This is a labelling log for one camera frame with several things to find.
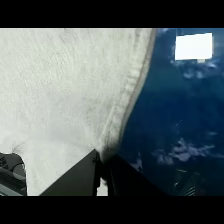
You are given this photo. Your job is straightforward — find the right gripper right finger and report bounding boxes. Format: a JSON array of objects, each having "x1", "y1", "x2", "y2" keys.
[{"x1": 107, "y1": 153, "x2": 168, "y2": 197}]

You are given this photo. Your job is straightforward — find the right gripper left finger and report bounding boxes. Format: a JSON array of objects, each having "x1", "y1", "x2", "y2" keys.
[{"x1": 39, "y1": 148, "x2": 101, "y2": 197}]

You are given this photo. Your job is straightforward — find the white garment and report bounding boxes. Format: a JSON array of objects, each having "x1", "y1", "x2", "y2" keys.
[{"x1": 0, "y1": 28, "x2": 158, "y2": 197}]

